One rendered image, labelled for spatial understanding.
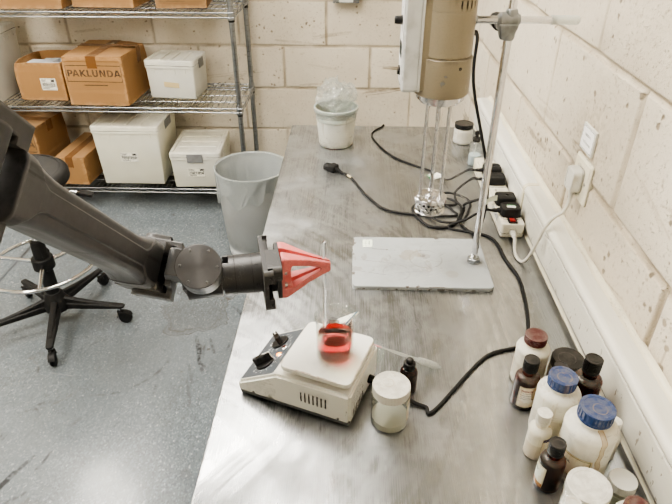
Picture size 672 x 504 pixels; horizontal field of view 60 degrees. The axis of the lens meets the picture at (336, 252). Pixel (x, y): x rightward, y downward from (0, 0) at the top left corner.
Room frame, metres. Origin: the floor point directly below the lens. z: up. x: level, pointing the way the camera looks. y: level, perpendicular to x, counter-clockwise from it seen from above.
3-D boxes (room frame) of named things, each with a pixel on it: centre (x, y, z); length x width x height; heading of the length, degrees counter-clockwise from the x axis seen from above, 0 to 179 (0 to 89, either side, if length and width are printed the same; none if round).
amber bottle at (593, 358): (0.65, -0.40, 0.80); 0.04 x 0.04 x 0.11
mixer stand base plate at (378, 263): (1.07, -0.19, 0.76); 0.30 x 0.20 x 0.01; 88
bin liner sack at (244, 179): (2.33, 0.37, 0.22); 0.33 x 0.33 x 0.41
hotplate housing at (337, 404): (0.70, 0.04, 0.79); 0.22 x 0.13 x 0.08; 68
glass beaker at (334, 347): (0.68, 0.00, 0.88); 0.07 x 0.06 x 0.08; 46
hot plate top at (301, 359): (0.69, 0.01, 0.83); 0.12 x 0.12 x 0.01; 68
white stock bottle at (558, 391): (0.61, -0.33, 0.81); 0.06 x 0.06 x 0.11
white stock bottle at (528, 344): (0.72, -0.33, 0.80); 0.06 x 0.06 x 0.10
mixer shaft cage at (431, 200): (1.07, -0.20, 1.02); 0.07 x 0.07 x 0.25
